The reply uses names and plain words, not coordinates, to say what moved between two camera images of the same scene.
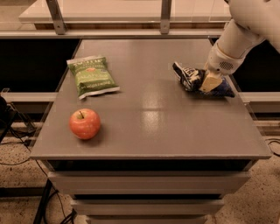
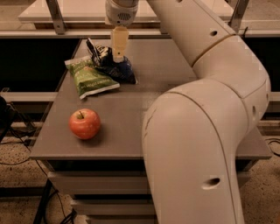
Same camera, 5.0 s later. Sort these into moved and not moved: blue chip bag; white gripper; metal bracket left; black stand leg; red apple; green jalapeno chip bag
Moved: blue chip bag; white gripper
Not moved: red apple; green jalapeno chip bag; black stand leg; metal bracket left
